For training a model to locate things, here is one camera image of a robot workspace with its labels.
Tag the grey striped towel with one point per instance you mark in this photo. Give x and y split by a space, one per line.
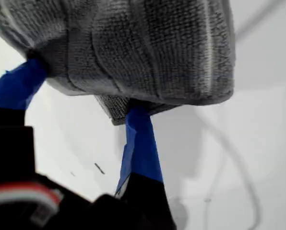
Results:
133 52

